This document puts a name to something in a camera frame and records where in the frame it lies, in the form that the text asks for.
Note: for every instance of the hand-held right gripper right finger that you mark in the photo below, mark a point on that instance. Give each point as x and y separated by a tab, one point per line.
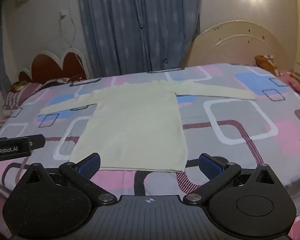
210	166

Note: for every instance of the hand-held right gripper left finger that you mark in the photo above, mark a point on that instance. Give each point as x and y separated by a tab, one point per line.
88	166

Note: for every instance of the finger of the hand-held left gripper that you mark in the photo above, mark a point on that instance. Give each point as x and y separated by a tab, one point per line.
37	140

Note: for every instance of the cream knit sweater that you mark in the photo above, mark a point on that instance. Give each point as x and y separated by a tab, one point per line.
135	125

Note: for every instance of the striped floral pillow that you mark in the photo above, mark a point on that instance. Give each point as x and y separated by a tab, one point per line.
22	90

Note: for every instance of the bed with patterned sheet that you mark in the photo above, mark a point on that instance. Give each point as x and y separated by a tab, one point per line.
240	120

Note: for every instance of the red white scalloped headboard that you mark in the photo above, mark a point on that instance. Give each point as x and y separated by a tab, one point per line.
70	65

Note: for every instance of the orange patterned pillow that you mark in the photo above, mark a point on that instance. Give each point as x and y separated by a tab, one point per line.
267	63

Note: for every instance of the cream arched headboard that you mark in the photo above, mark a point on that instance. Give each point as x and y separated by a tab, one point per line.
240	47

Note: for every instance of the pink pillow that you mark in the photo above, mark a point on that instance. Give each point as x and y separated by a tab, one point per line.
298	81

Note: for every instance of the blue grey curtain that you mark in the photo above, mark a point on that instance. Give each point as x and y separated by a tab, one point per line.
135	25

